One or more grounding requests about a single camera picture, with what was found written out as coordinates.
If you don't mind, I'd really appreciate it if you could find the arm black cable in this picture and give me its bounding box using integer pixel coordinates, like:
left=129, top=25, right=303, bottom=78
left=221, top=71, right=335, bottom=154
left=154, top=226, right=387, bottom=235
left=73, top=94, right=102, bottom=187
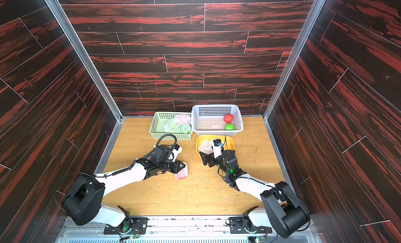
left=150, top=134, right=178, bottom=159
left=247, top=175, right=311, bottom=233

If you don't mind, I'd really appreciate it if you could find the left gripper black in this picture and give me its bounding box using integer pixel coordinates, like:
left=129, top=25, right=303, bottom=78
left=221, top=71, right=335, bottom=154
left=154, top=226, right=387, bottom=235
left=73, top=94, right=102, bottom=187
left=158, top=159, right=188, bottom=174

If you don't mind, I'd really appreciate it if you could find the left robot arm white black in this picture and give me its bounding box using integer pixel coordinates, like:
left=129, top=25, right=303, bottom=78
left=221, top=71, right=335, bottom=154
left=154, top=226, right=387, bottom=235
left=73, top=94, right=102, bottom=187
left=61, top=144, right=186, bottom=227

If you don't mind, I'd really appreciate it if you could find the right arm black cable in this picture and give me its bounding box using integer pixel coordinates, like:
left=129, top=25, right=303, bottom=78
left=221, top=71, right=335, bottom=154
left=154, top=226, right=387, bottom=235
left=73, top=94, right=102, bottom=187
left=247, top=175, right=311, bottom=233

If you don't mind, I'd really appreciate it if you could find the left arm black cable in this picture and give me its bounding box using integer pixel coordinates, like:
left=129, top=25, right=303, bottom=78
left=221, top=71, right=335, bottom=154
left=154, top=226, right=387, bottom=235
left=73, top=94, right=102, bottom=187
left=150, top=134, right=178, bottom=159

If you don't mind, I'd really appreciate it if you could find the green plastic basket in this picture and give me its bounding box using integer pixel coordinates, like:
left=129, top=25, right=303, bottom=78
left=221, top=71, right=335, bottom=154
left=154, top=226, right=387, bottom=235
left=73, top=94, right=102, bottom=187
left=149, top=111, right=192, bottom=141

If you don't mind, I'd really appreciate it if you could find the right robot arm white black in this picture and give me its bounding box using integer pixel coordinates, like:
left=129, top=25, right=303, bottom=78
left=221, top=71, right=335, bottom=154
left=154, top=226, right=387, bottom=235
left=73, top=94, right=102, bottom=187
left=199, top=150, right=311, bottom=238

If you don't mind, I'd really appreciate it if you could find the yellow plastic tray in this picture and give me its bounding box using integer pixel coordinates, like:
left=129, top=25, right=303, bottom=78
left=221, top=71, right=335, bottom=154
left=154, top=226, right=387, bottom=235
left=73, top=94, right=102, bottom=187
left=195, top=135, right=235, bottom=153

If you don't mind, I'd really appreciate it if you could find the white plastic basket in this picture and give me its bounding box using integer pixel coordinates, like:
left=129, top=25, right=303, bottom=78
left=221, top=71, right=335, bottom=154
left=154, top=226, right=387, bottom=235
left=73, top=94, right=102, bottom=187
left=191, top=104, right=244, bottom=136

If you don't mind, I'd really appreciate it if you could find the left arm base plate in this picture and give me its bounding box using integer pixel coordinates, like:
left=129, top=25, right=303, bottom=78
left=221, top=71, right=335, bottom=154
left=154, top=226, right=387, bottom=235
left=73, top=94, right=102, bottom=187
left=103, top=217, right=149, bottom=236

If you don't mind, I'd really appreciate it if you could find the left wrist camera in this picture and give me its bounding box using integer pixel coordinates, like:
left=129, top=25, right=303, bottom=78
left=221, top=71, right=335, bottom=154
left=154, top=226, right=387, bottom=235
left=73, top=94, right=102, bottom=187
left=168, top=144, right=182, bottom=162

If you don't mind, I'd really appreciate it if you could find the red apple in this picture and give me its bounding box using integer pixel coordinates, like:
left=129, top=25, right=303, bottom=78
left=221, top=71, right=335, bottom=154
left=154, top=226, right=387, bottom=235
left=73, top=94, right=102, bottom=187
left=223, top=114, right=233, bottom=123

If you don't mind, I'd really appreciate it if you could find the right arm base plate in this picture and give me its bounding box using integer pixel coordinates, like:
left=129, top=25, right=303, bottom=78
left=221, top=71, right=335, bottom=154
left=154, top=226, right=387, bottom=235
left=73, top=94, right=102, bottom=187
left=226, top=216, right=273, bottom=234

